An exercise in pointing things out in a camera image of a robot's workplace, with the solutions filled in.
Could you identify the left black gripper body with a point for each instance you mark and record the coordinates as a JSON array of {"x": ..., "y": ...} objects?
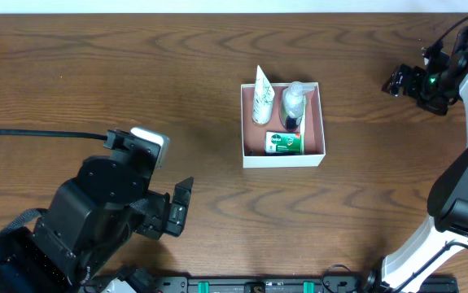
[{"x": 164, "y": 213}]

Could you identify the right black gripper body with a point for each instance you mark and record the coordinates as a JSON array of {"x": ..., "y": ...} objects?
[{"x": 411, "y": 81}]

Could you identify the blue disposable razor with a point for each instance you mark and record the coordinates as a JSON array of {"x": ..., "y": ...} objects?
[{"x": 259, "y": 153}]

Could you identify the green white toothbrush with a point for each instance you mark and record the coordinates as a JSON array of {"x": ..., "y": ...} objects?
[{"x": 303, "y": 126}]

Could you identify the clear pump sanitizer bottle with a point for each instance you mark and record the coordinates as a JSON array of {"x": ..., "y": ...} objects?
[{"x": 293, "y": 105}]

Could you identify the green Dettol soap bar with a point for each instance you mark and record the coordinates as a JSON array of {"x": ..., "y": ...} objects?
[{"x": 277, "y": 143}]

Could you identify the white Pantene tube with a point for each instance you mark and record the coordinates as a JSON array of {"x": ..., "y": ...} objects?
[{"x": 263, "y": 98}]

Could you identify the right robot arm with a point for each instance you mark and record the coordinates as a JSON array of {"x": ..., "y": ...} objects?
[{"x": 444, "y": 231}]

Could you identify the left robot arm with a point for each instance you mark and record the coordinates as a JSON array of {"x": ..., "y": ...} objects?
[{"x": 92, "y": 215}]

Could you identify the white box pink interior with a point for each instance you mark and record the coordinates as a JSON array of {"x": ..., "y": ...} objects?
[{"x": 253, "y": 135}]

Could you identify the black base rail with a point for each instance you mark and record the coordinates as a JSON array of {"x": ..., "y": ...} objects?
[{"x": 329, "y": 283}]

